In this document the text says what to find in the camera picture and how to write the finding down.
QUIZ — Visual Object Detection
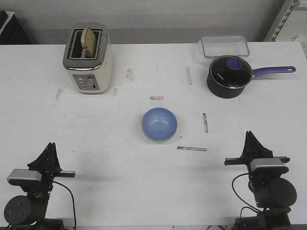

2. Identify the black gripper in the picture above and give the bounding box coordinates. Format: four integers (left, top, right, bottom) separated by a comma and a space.
224, 131, 290, 192
21, 142, 75, 204

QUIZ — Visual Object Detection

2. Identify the green bowl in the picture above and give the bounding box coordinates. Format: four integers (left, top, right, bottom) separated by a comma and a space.
142, 126, 177, 143

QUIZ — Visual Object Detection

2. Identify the blue bowl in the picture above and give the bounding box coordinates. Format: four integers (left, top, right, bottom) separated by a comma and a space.
142, 107, 177, 127

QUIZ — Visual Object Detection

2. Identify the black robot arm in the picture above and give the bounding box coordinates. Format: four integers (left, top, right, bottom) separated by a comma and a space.
224, 131, 297, 230
4, 142, 77, 230

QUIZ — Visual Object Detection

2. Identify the dark blue saucepan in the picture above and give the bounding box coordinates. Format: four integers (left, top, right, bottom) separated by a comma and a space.
207, 55, 296, 99

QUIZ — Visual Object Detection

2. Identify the glass pot lid blue knob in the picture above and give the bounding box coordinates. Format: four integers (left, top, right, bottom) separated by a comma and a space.
209, 56, 252, 89

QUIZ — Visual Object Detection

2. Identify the cream two-slot toaster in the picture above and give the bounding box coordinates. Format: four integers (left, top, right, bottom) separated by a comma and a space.
62, 23, 114, 94

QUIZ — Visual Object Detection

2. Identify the clear plastic food container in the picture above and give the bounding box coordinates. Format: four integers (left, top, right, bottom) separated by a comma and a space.
200, 35, 250, 58

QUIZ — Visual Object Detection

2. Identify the white slotted shelf rack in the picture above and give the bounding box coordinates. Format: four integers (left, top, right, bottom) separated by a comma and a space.
264, 0, 307, 42

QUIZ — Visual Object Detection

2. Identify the slice of toast bread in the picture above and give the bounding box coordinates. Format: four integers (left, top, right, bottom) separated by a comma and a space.
81, 28, 97, 58

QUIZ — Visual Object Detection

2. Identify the black camera cable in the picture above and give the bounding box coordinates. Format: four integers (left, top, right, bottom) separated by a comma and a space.
231, 173, 267, 218
52, 181, 77, 228

